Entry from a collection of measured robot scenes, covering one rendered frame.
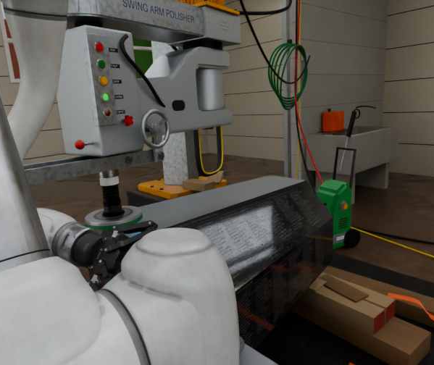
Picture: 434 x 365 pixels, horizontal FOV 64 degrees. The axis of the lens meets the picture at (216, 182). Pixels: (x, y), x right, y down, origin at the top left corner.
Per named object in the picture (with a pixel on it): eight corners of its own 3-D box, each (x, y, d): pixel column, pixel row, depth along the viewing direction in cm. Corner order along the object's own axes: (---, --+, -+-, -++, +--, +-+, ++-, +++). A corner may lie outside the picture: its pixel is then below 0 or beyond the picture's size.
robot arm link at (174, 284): (264, 364, 53) (256, 227, 48) (164, 448, 41) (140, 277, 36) (196, 322, 65) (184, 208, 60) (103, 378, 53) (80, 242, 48)
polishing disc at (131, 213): (151, 216, 135) (150, 213, 135) (96, 230, 123) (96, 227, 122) (127, 205, 152) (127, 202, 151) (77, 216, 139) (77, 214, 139)
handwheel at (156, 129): (155, 145, 143) (151, 108, 140) (174, 146, 137) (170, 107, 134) (127, 150, 131) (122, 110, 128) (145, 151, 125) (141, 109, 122)
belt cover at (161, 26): (203, 56, 195) (201, 24, 191) (241, 51, 181) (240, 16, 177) (35, 38, 119) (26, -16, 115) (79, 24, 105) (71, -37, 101)
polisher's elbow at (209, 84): (183, 111, 187) (180, 72, 182) (217, 108, 193) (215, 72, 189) (193, 111, 169) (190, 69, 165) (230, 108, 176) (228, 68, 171)
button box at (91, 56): (113, 124, 121) (102, 37, 115) (118, 124, 119) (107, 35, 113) (93, 126, 115) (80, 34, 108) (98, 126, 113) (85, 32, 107)
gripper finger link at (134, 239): (114, 258, 76) (114, 252, 76) (159, 237, 74) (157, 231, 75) (103, 254, 72) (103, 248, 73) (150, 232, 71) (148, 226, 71)
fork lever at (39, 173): (136, 158, 157) (135, 147, 156) (168, 160, 146) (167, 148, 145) (-42, 190, 102) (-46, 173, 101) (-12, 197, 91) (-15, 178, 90)
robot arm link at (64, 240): (64, 216, 77) (83, 223, 74) (91, 227, 85) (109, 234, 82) (44, 256, 74) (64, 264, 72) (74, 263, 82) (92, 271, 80)
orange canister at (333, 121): (317, 135, 462) (317, 109, 455) (337, 130, 494) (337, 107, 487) (332, 135, 446) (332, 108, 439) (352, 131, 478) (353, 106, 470)
